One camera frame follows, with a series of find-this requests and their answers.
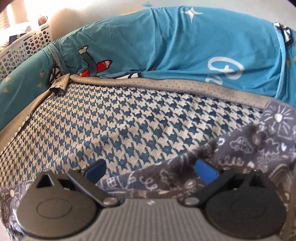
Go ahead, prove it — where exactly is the grey patterned fleece garment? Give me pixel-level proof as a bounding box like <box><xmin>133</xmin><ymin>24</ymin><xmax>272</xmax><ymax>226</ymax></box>
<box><xmin>1</xmin><ymin>100</ymin><xmax>295</xmax><ymax>240</ymax></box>

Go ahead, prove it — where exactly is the blue white houndstooth mat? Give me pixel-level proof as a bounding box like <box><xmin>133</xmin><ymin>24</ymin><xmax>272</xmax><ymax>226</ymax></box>
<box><xmin>1</xmin><ymin>74</ymin><xmax>270</xmax><ymax>187</ymax></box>

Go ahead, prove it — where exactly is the teal cartoon bed sheet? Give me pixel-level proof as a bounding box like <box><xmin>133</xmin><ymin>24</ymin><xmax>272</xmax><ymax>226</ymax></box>
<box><xmin>1</xmin><ymin>6</ymin><xmax>295</xmax><ymax>128</ymax></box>

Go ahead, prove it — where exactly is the white perforated laundry basket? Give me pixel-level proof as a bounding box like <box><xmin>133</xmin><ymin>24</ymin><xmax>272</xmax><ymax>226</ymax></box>
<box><xmin>1</xmin><ymin>22</ymin><xmax>53</xmax><ymax>82</ymax></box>

